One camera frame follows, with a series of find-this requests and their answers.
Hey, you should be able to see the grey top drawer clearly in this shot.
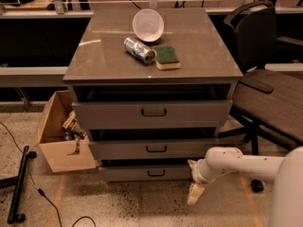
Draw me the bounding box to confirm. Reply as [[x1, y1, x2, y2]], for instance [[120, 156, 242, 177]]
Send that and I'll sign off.
[[72, 100, 232, 130]]

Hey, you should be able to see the green yellow sponge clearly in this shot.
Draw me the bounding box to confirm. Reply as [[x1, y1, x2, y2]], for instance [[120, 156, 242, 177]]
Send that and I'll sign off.
[[153, 46, 180, 71]]

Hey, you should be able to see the clutter inside cardboard box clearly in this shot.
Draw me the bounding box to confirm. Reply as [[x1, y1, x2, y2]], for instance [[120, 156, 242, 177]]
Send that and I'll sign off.
[[62, 111, 87, 155]]

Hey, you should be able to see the black office chair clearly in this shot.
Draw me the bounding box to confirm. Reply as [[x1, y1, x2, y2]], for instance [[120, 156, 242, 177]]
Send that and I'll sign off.
[[217, 0, 303, 194]]

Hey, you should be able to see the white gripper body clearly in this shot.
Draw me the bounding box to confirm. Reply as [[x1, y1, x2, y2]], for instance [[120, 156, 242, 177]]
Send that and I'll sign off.
[[191, 159, 211, 185]]

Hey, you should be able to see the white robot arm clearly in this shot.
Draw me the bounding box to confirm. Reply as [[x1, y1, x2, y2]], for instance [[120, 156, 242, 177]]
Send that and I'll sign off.
[[187, 147, 303, 227]]

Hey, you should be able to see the grey middle drawer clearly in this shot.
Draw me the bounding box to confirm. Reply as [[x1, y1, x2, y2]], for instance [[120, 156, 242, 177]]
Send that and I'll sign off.
[[87, 137, 220, 161]]

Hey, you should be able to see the translucent plastic bowl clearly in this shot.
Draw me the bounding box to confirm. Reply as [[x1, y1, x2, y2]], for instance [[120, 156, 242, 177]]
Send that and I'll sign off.
[[133, 9, 164, 43]]

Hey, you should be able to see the black floor cable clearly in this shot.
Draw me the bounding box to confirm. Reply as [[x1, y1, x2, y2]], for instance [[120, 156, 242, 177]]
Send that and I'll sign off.
[[0, 122, 98, 227]]

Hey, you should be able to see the black stand leg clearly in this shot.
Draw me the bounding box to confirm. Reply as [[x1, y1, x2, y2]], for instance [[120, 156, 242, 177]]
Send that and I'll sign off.
[[8, 146, 37, 224]]

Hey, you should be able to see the grey drawer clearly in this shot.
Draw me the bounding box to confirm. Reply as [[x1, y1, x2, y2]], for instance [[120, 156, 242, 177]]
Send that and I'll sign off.
[[72, 100, 232, 130], [99, 165, 191, 183], [87, 137, 220, 161]]

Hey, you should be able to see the silver soda can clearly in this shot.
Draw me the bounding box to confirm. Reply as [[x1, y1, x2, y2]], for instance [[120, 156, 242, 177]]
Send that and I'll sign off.
[[124, 37, 155, 65]]

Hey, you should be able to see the grey drawer cabinet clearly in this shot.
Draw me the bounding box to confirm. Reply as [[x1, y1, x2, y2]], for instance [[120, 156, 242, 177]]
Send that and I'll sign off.
[[63, 9, 241, 167]]

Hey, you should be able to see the grey bottom drawer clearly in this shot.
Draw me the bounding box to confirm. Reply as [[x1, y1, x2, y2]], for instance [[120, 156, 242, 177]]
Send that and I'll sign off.
[[99, 165, 191, 183]]

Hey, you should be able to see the cardboard box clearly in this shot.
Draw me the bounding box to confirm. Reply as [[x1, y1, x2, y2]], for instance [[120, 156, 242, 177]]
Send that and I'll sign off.
[[30, 91, 96, 172]]

